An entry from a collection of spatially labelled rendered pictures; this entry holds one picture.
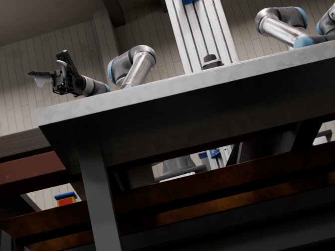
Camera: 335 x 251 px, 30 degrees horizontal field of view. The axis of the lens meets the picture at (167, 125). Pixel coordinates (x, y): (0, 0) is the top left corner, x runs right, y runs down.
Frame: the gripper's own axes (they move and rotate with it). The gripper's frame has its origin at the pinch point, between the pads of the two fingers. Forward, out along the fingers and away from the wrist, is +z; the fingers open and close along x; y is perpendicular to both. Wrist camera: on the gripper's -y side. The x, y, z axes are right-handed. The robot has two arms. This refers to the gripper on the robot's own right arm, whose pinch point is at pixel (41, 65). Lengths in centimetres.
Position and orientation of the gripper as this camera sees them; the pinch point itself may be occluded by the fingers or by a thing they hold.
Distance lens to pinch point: 233.2
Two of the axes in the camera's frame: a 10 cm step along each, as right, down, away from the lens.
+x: -8.2, 2.7, 5.1
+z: -5.6, -1.9, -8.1
